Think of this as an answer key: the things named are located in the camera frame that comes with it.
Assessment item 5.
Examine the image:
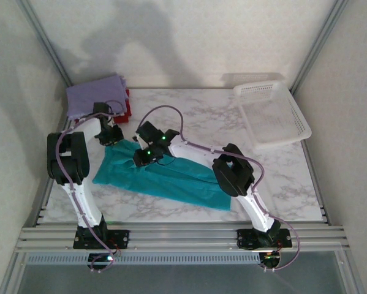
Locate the teal t-shirt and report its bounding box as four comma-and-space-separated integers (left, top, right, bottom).
92, 139, 233, 212

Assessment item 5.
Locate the purple folded t-shirt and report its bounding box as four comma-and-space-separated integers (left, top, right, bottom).
66, 75, 129, 120

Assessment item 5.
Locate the small circuit board green LED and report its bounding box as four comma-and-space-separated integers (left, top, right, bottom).
88, 253, 116, 273
259, 251, 282, 272

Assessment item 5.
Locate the white perforated plastic basket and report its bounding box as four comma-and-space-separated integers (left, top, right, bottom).
233, 80, 312, 151

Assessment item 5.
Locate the right gripper thin black cable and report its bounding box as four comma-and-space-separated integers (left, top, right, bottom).
157, 155, 178, 167

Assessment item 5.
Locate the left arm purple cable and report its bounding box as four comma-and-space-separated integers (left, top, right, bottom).
56, 100, 126, 273

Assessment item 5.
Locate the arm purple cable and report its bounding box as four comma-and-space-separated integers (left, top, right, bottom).
138, 105, 301, 272
56, 100, 126, 273

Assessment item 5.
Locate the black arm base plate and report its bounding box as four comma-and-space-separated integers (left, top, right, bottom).
236, 228, 292, 249
72, 229, 131, 249

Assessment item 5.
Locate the aluminium front frame rail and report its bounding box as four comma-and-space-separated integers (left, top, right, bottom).
14, 225, 351, 254

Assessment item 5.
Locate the grey slotted cable duct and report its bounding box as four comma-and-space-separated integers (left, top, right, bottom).
26, 252, 260, 266

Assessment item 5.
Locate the aluminium upright frame post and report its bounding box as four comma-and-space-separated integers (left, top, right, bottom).
16, 0, 73, 89
289, 0, 349, 94

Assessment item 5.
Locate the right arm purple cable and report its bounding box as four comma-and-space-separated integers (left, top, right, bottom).
138, 105, 301, 272

